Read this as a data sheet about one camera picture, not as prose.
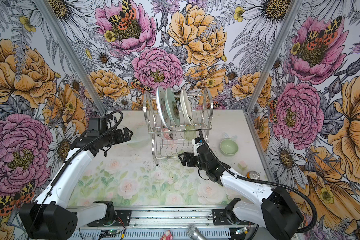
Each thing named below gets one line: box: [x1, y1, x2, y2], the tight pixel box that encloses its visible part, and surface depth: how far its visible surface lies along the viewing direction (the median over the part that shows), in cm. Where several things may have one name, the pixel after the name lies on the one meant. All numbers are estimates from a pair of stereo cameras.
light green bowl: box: [219, 138, 239, 156], surface depth 99 cm
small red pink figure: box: [160, 230, 174, 240], surface depth 69 cm
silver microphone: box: [187, 225, 208, 240], surface depth 69 cm
